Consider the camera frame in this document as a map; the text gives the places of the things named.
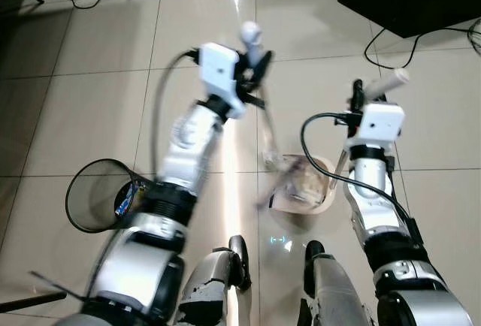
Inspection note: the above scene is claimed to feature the beige long-handled dustpan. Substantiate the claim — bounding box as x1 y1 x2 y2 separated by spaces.
268 68 412 216

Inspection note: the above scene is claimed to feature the robot right leg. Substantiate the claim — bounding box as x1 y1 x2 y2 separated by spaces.
298 240 378 326

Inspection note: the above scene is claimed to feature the robot leg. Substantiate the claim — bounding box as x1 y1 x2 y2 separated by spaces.
298 240 378 326
175 234 253 326

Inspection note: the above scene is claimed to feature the robot left leg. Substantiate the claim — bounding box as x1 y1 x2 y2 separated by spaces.
175 234 253 326

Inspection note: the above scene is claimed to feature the black rod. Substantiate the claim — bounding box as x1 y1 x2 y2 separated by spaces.
0 290 69 314

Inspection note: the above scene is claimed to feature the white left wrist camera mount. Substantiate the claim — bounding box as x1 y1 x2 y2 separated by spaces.
198 42 250 120

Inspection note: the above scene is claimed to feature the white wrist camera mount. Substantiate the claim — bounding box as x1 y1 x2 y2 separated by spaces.
358 103 406 147
198 42 250 120

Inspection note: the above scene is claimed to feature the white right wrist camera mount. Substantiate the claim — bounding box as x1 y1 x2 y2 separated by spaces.
358 103 406 147

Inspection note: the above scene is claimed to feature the black looped floor cable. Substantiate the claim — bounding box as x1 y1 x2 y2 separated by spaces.
365 20 481 70

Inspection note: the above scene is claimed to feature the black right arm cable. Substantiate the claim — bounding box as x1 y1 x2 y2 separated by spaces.
300 112 424 247

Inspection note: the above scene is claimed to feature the grey left arm cable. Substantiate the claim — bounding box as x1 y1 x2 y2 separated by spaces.
150 49 202 181

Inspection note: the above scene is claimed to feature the bundle of thin cables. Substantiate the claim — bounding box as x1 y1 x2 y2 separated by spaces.
465 17 481 58

